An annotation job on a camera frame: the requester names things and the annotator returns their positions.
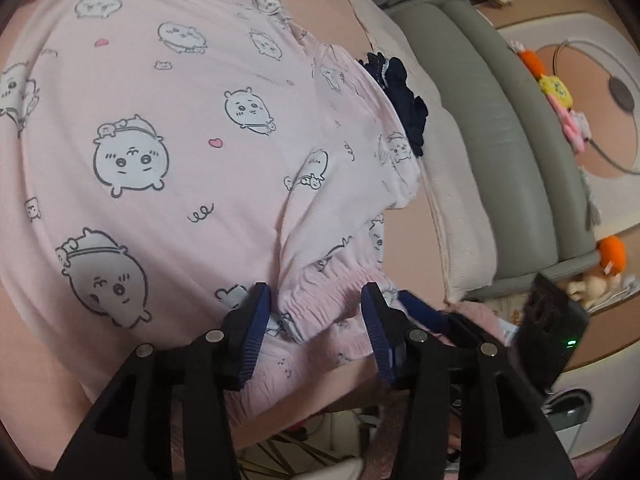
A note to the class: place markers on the folded navy blue garment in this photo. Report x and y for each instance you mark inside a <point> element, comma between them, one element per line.
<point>392,76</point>

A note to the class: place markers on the orange haired doll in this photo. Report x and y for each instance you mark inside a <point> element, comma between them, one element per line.
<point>599,284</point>

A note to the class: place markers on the pink cartoon print pajama garment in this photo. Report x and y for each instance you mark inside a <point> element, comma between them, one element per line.
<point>161,157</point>

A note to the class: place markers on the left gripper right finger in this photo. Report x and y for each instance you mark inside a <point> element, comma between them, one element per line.
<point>388,330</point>

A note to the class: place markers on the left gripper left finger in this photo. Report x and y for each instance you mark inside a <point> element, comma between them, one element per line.
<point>244,331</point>

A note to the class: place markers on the cream blanket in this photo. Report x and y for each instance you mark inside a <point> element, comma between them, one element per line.
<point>440,246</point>

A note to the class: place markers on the pink plush toy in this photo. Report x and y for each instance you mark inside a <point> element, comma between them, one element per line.
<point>574,125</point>

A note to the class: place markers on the grey leather bed frame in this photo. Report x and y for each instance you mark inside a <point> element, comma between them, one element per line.
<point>529,183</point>

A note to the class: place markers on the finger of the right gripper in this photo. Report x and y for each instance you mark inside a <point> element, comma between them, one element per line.
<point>434,320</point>

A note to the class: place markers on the orange plush toy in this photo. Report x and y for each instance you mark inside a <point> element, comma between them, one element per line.
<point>533,63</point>

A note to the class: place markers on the yellow plush toy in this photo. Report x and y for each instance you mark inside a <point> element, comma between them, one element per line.
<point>553,86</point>

